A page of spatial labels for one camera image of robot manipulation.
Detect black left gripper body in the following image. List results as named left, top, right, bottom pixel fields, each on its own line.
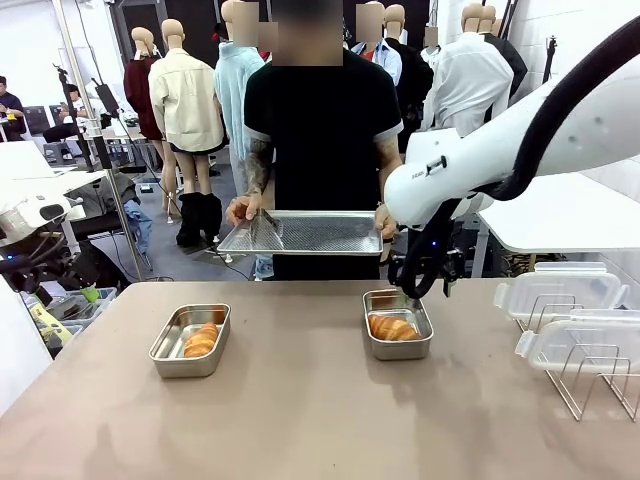
left=59, top=253, right=105, bottom=292

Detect clear plastic storage bin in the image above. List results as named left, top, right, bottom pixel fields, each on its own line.
left=21, top=286, right=119, bottom=352

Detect mannequin in white shirt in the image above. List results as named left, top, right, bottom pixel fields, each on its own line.
left=422, top=2, right=516, bottom=139

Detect mannequin in black garment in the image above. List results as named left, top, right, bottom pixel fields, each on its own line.
left=383, top=3, right=435, bottom=134

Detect person's black t-shirt torso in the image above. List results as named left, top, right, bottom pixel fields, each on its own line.
left=242, top=46, right=406, bottom=281

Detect person's right hand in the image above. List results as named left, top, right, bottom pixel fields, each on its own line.
left=225, top=194, right=265, bottom=228

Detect metal wire lid rack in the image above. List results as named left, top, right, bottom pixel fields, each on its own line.
left=516, top=294, right=640, bottom=422

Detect person's tattooed right forearm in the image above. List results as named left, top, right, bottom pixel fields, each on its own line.
left=242, top=138, right=277, bottom=199

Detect metal tongs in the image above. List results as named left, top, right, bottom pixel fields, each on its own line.
left=247, top=209, right=285, bottom=250

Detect black trousers pile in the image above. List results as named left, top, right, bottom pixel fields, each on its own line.
left=175, top=191, right=224, bottom=248

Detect person's left forearm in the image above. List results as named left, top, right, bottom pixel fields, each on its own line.
left=375, top=133, right=406, bottom=209

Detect mannequin in blue collar shirt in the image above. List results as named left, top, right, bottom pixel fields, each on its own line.
left=349, top=2, right=404, bottom=86

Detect mannequin in red dress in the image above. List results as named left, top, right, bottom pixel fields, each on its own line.
left=123, top=26, right=176, bottom=219

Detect clear plastic clip lid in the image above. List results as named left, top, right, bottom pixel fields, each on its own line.
left=514, top=308, right=640, bottom=374
left=493, top=261, right=631, bottom=322

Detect mannequin in cream shirt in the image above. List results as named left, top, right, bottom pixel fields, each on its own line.
left=147, top=18, right=228, bottom=201

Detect rectangular steel food container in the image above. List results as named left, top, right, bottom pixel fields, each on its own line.
left=147, top=301, right=233, bottom=379
left=361, top=288, right=436, bottom=362

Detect person's left hand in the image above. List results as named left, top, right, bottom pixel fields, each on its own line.
left=374, top=204, right=399, bottom=242

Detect mannequin in light blue shirt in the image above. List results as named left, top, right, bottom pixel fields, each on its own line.
left=213, top=0, right=266, bottom=162

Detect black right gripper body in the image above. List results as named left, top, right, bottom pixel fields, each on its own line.
left=387, top=252, right=410, bottom=292

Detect seated person in dark shirt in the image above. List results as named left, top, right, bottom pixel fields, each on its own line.
left=0, top=75, right=27, bottom=142

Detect black camera tripod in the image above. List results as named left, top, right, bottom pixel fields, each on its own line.
left=51, top=62, right=99, bottom=174

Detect blue denim cloth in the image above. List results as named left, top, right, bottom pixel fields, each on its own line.
left=123, top=198, right=155, bottom=257

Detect perforated metal baking tray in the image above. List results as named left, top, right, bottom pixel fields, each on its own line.
left=215, top=209, right=386, bottom=258

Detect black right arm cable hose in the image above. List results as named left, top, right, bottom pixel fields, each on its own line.
left=399, top=14, right=640, bottom=302

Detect seated person in white shirt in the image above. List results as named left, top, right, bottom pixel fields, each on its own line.
left=42, top=83, right=104, bottom=151

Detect golden croissant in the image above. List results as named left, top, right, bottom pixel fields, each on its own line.
left=367, top=313, right=422, bottom=343
left=182, top=321, right=222, bottom=359

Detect black device on stand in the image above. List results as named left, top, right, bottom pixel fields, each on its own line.
left=91, top=77, right=122, bottom=114

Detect silver stand pole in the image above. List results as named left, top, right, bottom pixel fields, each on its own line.
left=51, top=0, right=147, bottom=283

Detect black slim tripod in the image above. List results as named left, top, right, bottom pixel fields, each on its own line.
left=541, top=34, right=560, bottom=87

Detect mannequin in black jacket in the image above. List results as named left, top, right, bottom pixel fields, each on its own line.
left=482, top=4, right=530, bottom=104

